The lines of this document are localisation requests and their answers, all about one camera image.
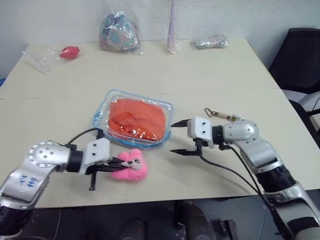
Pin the black office chair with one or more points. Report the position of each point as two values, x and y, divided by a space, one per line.
297 62

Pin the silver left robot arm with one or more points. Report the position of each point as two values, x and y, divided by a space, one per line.
42 155

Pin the pink stick in clear wrapper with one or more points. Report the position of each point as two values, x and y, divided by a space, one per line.
172 32

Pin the clear plastic bag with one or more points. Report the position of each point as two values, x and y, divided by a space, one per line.
47 60

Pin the clear blue-trimmed plastic pouch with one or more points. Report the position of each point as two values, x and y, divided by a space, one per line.
100 117

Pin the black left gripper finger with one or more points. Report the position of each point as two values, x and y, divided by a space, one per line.
113 169
119 162

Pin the bag of colourful cards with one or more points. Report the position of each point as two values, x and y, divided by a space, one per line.
117 37

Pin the small wrapped patterned packet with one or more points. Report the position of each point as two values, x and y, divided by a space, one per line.
210 43

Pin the orange cloth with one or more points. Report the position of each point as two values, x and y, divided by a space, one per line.
137 117

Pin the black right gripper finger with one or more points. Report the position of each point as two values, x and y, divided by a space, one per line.
181 123
182 151

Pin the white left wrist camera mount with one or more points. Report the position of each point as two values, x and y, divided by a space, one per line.
96 152

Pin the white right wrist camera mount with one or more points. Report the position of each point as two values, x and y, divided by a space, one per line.
202 130

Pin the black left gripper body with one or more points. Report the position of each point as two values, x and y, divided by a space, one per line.
94 178

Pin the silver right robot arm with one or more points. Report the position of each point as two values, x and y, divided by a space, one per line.
240 130

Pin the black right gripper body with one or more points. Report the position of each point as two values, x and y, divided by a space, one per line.
199 146

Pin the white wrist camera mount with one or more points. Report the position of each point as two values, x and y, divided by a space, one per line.
202 130
96 152

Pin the pink plush toy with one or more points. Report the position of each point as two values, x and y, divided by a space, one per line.
130 175

